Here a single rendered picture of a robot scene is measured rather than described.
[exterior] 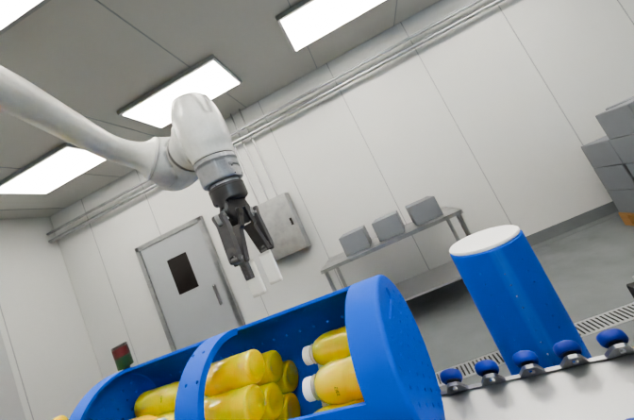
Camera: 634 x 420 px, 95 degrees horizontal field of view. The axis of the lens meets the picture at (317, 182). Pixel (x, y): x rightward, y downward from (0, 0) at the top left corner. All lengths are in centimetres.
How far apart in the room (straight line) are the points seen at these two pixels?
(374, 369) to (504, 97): 424
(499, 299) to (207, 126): 115
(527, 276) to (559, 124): 355
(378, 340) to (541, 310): 92
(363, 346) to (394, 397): 8
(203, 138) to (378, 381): 52
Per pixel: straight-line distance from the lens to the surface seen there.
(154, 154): 74
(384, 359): 53
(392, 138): 413
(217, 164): 61
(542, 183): 455
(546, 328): 140
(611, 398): 75
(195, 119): 64
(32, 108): 66
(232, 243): 57
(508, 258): 129
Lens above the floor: 138
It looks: 7 degrees up
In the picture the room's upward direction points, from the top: 25 degrees counter-clockwise
